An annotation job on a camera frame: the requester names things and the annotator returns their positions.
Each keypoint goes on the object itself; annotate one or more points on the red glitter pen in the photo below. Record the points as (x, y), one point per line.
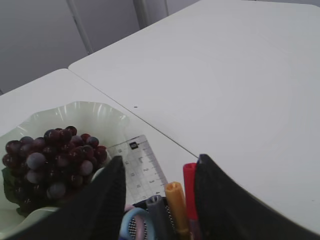
(189, 171)

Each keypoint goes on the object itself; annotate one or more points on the pale green wavy plate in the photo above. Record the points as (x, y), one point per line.
(100, 120)

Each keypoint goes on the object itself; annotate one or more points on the clear plastic ruler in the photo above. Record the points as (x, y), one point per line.
(143, 174)

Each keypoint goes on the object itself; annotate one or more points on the silver glitter pen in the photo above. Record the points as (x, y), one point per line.
(160, 218)

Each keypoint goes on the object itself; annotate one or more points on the purple grape bunch with leaves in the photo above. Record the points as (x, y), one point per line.
(48, 171)

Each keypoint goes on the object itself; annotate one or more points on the pink scissors with cover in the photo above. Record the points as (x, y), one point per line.
(128, 207)

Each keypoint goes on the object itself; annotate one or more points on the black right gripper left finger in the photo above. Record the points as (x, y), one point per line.
(93, 214)

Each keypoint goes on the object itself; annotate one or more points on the gold glitter pen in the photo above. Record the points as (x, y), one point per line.
(177, 204)

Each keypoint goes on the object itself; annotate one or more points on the black mesh pen cup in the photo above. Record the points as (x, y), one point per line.
(148, 220)

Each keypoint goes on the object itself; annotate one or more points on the blue scissors with cover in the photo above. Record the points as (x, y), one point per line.
(137, 225)

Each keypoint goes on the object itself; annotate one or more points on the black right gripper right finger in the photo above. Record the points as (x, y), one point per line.
(226, 211)

